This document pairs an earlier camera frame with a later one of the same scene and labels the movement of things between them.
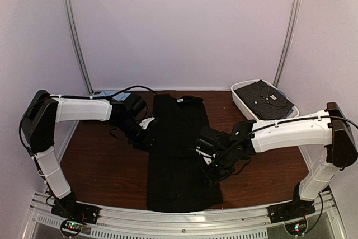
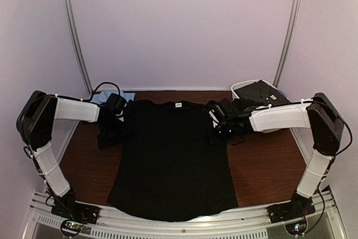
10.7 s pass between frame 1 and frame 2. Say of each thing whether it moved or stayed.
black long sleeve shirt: moved
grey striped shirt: stayed
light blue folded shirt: stayed
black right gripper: moved
